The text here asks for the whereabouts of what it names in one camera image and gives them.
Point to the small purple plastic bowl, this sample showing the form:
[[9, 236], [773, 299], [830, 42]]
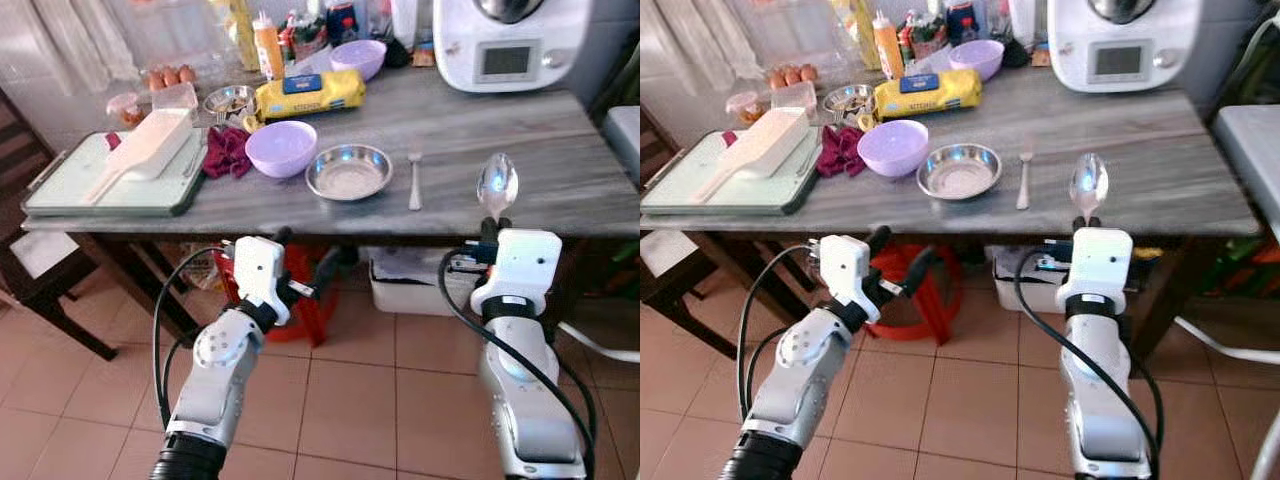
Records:
[[358, 60], [977, 60]]

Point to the small steel bowl with food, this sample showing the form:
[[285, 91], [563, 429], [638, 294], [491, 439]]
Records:
[[848, 100], [228, 102]]

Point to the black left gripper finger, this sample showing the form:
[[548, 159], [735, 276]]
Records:
[[878, 236], [918, 268], [330, 266], [283, 236]]

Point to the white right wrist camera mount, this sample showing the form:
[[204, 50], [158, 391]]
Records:
[[1100, 262], [525, 262]]

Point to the wide steel bowl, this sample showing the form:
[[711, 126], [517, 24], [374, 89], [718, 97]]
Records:
[[348, 175], [960, 174]]

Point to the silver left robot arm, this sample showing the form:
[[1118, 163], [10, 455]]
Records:
[[795, 380], [215, 385]]

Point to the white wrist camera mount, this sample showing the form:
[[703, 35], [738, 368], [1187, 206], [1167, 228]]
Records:
[[1100, 262], [525, 262], [848, 275], [260, 275]]

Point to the brown egg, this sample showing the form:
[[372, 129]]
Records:
[[171, 77], [809, 74], [776, 78], [155, 79], [793, 76], [188, 75]]

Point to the orange sauce bottle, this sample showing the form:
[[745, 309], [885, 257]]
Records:
[[268, 50], [888, 50]]

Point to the pale green tray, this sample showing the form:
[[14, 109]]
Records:
[[70, 185], [680, 185]]

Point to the tall yellow bag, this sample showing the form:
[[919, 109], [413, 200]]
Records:
[[243, 35], [865, 35]]

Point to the white storage box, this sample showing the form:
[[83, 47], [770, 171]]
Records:
[[1020, 290], [410, 290]]

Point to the steel spoon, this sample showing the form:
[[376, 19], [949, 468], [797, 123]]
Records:
[[497, 185], [1088, 185]]

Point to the large purple plastic bowl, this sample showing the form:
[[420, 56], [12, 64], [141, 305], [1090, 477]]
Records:
[[893, 149], [281, 150]]

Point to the white kitchen machine with display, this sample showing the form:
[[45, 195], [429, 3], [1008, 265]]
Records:
[[460, 40], [1075, 40]]

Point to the clear plastic container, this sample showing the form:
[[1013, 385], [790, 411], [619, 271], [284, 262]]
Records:
[[175, 97], [796, 96]]

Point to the small cup with pink lid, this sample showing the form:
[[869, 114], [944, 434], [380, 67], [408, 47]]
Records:
[[125, 110], [745, 109]]

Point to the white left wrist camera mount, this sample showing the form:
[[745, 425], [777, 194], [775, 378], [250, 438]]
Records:
[[260, 275], [848, 275]]

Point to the red plastic stool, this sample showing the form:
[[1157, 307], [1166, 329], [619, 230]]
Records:
[[935, 315], [300, 320]]

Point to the small black pot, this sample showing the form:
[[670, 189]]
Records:
[[396, 54], [1016, 54]]

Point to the yellow package with blue label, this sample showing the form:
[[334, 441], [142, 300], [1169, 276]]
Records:
[[310, 97], [930, 96]]

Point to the white floor pipe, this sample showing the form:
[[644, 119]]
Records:
[[600, 348], [1225, 348]]

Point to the maroon cloth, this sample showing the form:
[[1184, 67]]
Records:
[[226, 153], [840, 152]]

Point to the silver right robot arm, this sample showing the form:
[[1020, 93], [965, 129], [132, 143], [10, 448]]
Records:
[[525, 400], [1100, 400]]

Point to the grey side table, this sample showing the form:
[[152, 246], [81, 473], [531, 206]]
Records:
[[1250, 150], [625, 135]]

